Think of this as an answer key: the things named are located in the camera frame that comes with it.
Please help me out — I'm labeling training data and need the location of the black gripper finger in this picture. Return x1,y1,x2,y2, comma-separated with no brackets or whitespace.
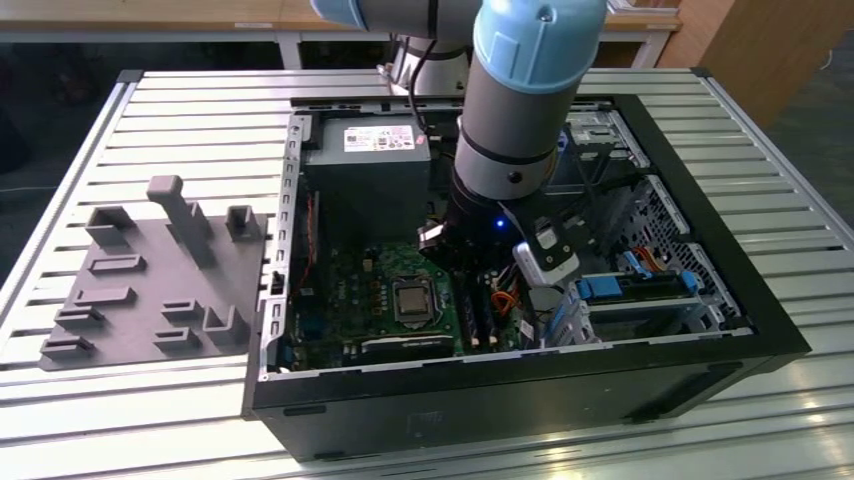
417,220,458,270

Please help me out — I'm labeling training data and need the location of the metal CPU socket cover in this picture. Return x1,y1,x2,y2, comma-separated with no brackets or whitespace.
390,273,441,330

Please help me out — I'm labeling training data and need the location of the silver CPU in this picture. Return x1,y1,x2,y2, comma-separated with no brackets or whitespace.
398,288,434,322

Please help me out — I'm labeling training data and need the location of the grey power supply unit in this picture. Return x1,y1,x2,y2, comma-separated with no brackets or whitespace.
301,115,434,246

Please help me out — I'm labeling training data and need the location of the green motherboard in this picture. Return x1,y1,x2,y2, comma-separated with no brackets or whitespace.
290,239,535,371

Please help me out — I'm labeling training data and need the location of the black graphics card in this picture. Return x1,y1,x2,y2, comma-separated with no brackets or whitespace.
358,333,457,359

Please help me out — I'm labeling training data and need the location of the blue disk carrier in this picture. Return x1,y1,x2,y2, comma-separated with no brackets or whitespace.
577,272,701,302

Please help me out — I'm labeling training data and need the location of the grey metal drive cage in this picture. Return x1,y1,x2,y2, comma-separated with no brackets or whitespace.
543,109,653,201

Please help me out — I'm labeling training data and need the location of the grey metal disk bay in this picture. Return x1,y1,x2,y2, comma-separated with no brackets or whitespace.
543,269,740,349

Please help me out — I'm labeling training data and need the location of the black PC case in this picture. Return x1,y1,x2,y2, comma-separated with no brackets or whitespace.
239,92,813,464

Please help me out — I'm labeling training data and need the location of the grey parts rack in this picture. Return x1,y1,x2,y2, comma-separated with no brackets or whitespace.
38,174,270,374

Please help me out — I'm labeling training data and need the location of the wooden cabinet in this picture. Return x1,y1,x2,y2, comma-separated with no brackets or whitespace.
657,0,854,129

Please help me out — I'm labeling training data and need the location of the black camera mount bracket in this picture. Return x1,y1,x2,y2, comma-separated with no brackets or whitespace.
498,199,590,274

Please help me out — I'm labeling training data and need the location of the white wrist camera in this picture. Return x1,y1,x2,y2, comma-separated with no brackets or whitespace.
511,242,583,289

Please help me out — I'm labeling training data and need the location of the thick black internal cable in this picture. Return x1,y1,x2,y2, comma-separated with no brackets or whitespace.
578,174,646,214

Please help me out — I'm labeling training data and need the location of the blue data cable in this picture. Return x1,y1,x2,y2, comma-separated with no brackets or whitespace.
623,251,654,280

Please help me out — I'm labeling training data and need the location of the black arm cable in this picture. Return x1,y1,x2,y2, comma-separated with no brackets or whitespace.
405,34,446,146

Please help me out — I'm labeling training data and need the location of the wooden desk white frame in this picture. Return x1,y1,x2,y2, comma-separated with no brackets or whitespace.
0,0,684,70

